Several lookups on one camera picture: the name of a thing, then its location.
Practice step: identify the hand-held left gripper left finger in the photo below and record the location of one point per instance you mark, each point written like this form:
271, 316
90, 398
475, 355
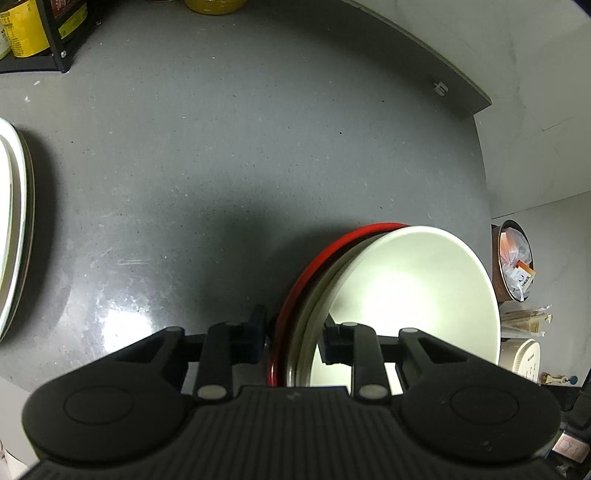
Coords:
254, 341

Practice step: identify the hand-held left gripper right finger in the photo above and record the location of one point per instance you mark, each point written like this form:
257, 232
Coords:
333, 345

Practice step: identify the red bowl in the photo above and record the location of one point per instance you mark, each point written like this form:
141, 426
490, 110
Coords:
304, 277

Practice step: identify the large cream bowl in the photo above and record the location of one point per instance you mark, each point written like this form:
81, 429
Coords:
415, 286

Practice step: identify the white plate with dark print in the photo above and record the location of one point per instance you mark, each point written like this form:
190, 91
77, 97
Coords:
30, 207

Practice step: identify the plain white plate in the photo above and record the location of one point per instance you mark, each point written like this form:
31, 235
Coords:
4, 207
19, 207

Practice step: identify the copper trash bin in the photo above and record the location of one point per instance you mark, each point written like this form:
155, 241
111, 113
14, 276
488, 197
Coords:
497, 277

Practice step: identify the white kitchen appliance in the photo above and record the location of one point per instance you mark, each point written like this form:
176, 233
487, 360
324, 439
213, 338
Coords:
521, 357

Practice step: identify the plastic bag with trash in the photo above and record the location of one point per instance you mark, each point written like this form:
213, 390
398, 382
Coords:
515, 249

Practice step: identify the pink white box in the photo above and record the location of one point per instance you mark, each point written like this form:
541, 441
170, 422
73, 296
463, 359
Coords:
570, 450

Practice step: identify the yellow jar bottom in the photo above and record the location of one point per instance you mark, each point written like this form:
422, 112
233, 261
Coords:
214, 4

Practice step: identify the black metal rack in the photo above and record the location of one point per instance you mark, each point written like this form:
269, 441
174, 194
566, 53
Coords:
55, 62

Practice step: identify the dark bottle with label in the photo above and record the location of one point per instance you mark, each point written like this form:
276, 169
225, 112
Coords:
69, 16

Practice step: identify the yellow tin can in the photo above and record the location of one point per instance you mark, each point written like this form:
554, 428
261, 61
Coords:
25, 32

